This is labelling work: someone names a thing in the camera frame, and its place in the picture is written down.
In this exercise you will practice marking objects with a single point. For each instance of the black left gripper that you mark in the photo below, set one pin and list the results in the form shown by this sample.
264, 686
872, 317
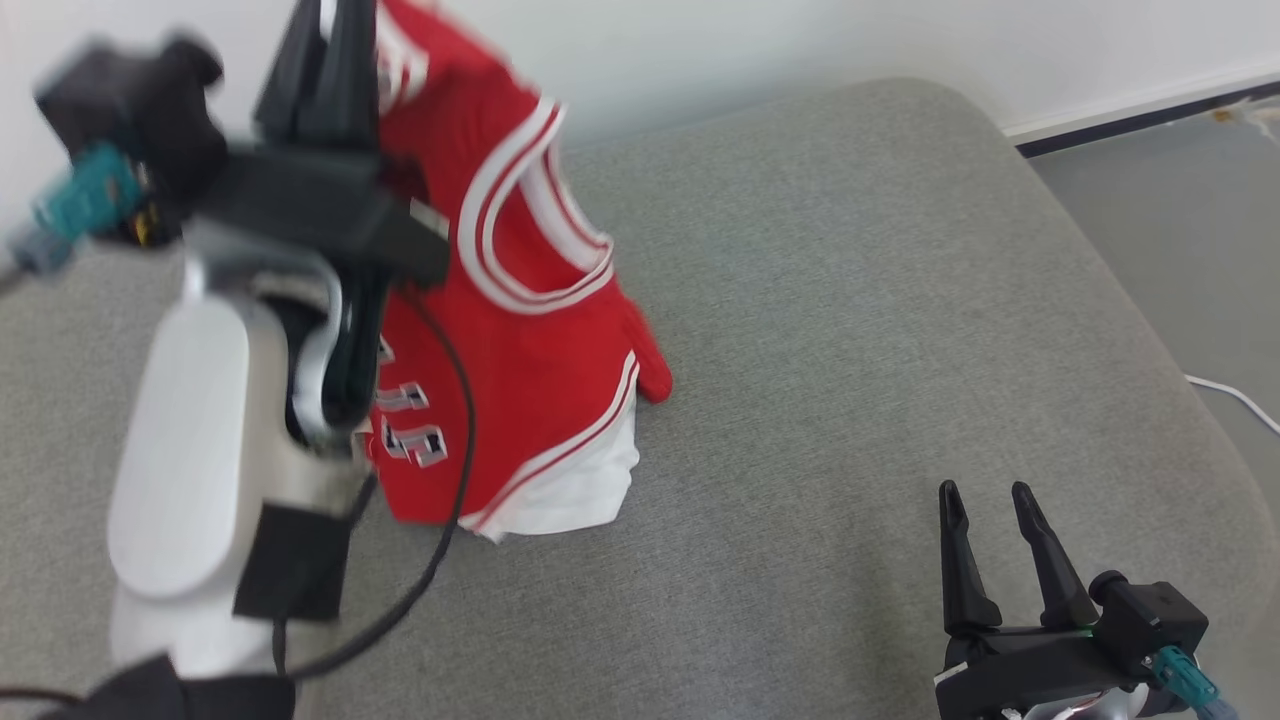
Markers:
300, 200

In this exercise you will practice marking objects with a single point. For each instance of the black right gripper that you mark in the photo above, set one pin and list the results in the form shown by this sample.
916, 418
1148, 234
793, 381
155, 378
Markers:
1020, 675

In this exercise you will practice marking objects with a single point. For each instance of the red basketball jersey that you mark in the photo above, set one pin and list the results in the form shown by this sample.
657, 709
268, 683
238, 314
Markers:
540, 400

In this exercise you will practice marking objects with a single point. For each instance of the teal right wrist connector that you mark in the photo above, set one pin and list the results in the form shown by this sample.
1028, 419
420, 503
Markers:
1185, 680

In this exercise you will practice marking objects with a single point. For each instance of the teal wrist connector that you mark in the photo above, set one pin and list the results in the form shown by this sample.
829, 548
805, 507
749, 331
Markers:
1185, 680
90, 200

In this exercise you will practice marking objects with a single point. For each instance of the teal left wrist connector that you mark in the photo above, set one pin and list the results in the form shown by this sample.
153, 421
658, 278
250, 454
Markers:
90, 200

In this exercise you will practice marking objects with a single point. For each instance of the grey fabric sofa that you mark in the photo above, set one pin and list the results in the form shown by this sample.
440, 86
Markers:
850, 350

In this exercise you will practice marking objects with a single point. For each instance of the white and dark baseboard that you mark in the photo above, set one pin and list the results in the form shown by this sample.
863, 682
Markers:
1130, 118

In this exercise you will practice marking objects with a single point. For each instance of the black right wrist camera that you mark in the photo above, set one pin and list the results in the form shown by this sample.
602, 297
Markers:
1150, 615

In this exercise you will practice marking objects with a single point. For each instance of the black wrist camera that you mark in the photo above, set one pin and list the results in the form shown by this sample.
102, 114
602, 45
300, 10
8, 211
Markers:
150, 110
1150, 615

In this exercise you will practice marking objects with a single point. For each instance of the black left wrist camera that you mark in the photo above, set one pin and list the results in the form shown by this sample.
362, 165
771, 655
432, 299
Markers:
150, 110

